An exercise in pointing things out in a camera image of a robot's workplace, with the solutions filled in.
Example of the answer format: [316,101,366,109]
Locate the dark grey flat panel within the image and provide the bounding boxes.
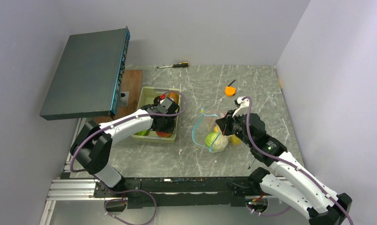
[39,27,130,120]

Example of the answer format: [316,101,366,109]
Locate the green leaf toy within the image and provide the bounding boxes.
[136,130,150,136]

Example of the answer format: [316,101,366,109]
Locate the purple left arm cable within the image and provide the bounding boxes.
[69,90,189,225]

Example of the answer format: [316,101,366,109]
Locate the green plastic food bin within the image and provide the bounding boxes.
[131,87,181,144]

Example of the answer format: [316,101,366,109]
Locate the clear zip top bag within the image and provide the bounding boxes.
[192,107,242,150]

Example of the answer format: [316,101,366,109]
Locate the small metal bracket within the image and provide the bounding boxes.
[118,91,129,107]

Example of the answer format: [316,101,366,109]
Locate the dark purple fruit toy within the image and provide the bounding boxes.
[153,96,162,105]

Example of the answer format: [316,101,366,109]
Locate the yellow pepper slice toy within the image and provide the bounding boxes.
[230,135,241,145]

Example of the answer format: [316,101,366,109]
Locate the yellow black screwdriver far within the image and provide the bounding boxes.
[157,62,189,68]

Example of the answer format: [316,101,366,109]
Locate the brown wooden board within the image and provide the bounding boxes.
[94,70,143,123]

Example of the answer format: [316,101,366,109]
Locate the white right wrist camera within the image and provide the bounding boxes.
[232,96,251,118]

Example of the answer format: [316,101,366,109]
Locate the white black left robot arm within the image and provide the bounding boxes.
[70,97,180,197]

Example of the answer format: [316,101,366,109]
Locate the red apple toy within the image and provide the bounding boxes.
[156,131,172,138]

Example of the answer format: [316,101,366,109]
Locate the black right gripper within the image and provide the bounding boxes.
[216,108,255,148]

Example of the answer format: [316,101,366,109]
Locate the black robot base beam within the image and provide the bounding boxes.
[94,176,266,209]

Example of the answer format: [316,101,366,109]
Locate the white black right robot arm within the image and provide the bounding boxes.
[216,110,353,225]

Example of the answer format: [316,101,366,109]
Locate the aluminium frame rail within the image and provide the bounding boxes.
[39,177,331,225]

